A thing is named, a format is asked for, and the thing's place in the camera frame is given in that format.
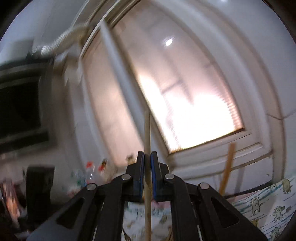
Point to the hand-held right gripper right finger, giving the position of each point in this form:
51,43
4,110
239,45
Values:
153,176

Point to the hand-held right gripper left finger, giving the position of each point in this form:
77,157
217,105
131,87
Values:
141,176

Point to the dark range hood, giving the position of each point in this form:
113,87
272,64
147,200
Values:
20,104

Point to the single bamboo chopstick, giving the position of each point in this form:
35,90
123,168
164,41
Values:
147,134

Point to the bunch of wooden chopsticks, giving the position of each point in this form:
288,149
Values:
227,166

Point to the cat printed cloth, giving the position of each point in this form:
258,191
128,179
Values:
266,208

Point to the clear oil bottle red cap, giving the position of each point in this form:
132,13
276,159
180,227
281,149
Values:
89,173

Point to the white flexible exhaust duct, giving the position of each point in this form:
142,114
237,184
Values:
62,38

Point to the white frosted window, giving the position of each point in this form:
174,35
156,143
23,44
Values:
185,81

